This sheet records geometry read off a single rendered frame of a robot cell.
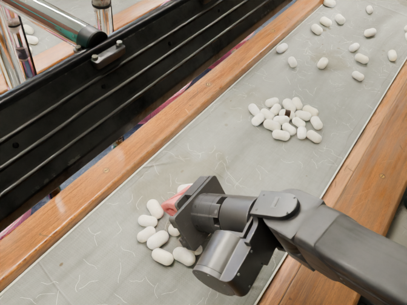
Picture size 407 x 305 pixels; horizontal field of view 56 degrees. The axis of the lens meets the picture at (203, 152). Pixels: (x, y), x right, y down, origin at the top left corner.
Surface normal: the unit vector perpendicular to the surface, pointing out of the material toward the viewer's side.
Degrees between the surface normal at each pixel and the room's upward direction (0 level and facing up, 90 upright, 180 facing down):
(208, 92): 0
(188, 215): 51
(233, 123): 0
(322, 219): 37
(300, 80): 0
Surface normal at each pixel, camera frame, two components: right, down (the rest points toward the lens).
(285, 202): -0.52, -0.69
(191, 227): 0.69, -0.03
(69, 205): 0.10, -0.66
